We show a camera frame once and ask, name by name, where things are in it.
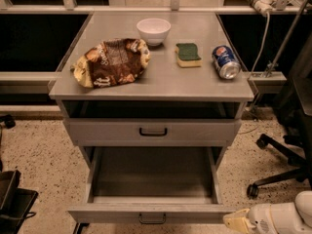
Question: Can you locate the white power strip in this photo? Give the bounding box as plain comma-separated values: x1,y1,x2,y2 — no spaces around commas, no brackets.
247,0,275,17

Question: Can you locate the grey top drawer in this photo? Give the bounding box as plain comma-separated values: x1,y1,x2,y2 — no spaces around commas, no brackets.
64,118,241,146

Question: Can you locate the grey drawer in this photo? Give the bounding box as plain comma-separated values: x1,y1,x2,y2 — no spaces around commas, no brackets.
64,118,241,146
68,147,235,224

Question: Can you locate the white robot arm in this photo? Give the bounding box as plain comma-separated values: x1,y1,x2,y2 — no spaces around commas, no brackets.
223,191,312,234

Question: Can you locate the white bowl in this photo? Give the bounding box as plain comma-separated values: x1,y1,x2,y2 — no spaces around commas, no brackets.
136,18,171,46

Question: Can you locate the black bin at left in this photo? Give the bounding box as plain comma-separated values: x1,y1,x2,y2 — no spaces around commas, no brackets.
0,170,38,234

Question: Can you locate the grey cable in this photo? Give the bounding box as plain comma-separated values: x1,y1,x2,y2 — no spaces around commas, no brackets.
248,11,272,80

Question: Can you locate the blue soda can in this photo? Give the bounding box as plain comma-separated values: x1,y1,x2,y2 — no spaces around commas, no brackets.
212,45,241,80

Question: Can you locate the black floor bracket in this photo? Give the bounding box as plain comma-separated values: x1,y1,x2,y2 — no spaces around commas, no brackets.
72,223,89,234

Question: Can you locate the brown chip bag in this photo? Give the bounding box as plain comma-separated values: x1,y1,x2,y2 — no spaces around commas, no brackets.
70,38,150,89

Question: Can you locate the black office chair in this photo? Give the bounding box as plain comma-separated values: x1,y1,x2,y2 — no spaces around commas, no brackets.
247,33,312,199

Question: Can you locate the metal clamp stand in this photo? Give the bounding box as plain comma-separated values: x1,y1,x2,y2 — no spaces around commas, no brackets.
261,0,309,78

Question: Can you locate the grey metal drawer cabinet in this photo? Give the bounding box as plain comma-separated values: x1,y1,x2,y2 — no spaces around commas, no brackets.
50,12,254,163

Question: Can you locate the green yellow sponge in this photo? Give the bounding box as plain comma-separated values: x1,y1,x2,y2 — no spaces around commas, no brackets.
175,43,202,67

